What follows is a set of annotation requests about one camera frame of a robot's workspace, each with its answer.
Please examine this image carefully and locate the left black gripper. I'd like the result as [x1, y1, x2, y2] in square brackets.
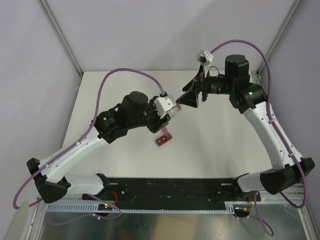
[127, 96, 171, 133]

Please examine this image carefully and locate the aluminium frame post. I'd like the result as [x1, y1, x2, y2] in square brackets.
[37, 0, 84, 78]
[251, 0, 305, 83]

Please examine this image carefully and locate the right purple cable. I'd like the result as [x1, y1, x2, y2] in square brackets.
[209, 39, 310, 237]

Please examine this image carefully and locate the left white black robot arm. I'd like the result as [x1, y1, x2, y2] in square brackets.
[26, 91, 177, 204]

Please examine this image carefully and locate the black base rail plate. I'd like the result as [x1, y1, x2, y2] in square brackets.
[97, 177, 261, 211]

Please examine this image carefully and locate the grey slotted cable duct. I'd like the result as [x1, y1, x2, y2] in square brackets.
[44, 201, 258, 215]

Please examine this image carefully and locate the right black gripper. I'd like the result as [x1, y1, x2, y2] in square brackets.
[176, 64, 234, 108]

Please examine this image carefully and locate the clear pill bottle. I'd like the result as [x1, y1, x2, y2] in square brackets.
[171, 103, 182, 118]

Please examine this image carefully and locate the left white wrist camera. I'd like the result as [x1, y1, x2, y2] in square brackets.
[153, 95, 178, 119]

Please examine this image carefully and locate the left aluminium frame post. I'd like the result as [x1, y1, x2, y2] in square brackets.
[37, 0, 84, 78]

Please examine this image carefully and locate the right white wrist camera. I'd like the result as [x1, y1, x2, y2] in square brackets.
[196, 49, 213, 78]

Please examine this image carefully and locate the purple cable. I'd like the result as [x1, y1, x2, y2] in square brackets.
[12, 67, 167, 221]
[209, 39, 310, 237]

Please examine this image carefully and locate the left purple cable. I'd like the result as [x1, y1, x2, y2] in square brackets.
[12, 67, 167, 221]

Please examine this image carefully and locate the right aluminium frame post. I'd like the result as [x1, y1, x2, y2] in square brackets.
[251, 0, 305, 83]

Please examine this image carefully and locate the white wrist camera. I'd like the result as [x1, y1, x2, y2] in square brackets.
[196, 49, 213, 78]
[153, 95, 178, 119]

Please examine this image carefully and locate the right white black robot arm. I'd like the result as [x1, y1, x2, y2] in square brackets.
[177, 51, 315, 201]

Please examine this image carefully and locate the red weekly pill organizer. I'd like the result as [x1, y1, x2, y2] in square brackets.
[155, 127, 173, 147]

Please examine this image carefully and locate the shiny metal front plate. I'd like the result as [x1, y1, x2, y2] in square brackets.
[37, 203, 308, 240]

